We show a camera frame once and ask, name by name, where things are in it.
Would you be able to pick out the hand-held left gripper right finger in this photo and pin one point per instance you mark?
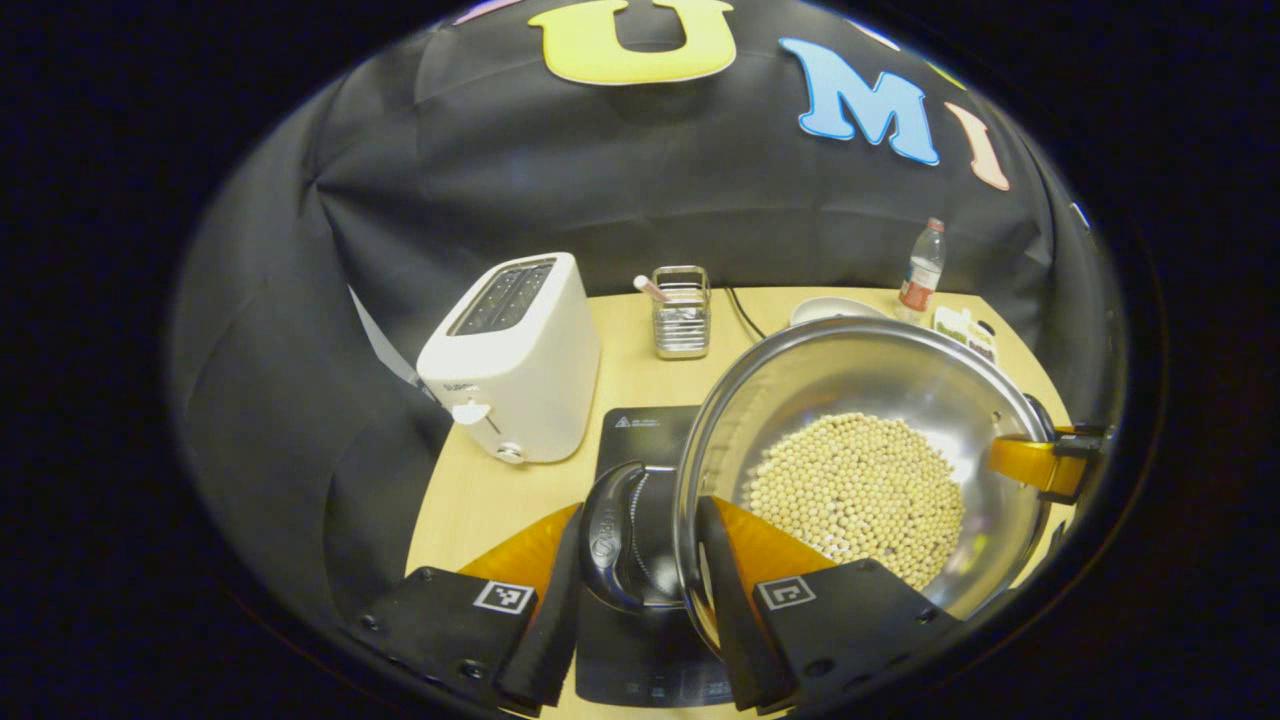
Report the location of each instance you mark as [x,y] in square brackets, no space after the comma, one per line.
[730,620]

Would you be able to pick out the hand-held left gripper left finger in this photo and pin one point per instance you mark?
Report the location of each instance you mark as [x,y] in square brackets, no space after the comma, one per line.
[560,620]

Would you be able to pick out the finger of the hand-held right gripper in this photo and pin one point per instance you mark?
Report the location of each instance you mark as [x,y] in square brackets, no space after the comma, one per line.
[1035,462]

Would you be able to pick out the black induction cooktop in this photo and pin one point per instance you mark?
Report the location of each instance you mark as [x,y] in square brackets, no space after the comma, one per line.
[650,435]

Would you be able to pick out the stainless steel pot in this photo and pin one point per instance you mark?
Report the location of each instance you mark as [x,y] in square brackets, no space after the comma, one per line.
[850,375]

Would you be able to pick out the white divided dish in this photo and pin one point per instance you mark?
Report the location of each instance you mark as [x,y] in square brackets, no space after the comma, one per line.
[965,330]

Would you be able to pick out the pile of soybeans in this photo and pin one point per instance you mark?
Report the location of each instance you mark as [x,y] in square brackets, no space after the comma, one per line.
[860,490]

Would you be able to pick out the clear plastic water bottle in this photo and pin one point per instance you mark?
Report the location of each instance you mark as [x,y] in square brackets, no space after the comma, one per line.
[922,270]

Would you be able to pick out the white toaster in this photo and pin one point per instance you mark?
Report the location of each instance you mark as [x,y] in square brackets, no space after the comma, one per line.
[530,370]

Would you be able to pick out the white round plate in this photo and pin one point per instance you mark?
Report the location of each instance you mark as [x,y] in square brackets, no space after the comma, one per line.
[825,307]

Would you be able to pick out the pink straw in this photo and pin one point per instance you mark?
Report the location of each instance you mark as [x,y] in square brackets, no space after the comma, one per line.
[648,288]

